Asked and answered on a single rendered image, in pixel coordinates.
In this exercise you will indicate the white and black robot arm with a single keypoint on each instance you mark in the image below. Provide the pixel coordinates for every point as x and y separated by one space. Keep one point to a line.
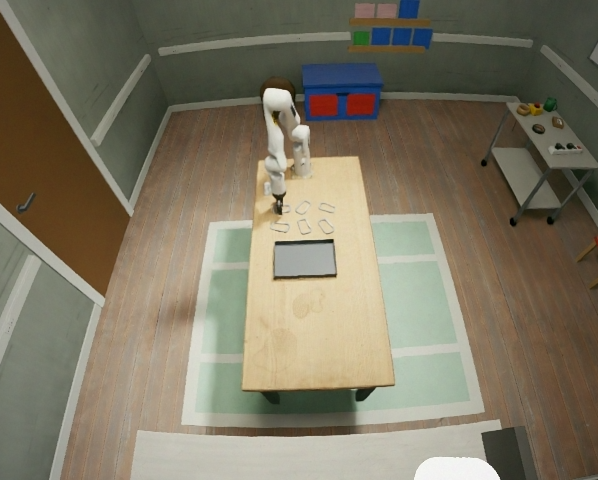
280 100

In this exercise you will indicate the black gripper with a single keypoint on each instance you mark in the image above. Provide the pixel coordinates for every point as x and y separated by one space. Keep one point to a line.
279 199

